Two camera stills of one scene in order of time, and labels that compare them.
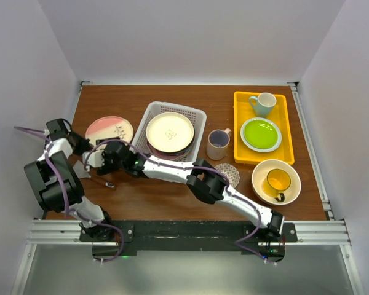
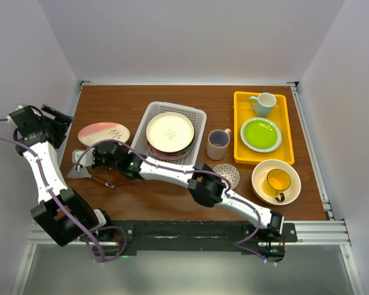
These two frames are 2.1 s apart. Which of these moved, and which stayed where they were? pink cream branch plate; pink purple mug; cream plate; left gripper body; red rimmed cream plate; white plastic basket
Moved: pink cream branch plate; left gripper body
Stayed: pink purple mug; cream plate; red rimmed cream plate; white plastic basket
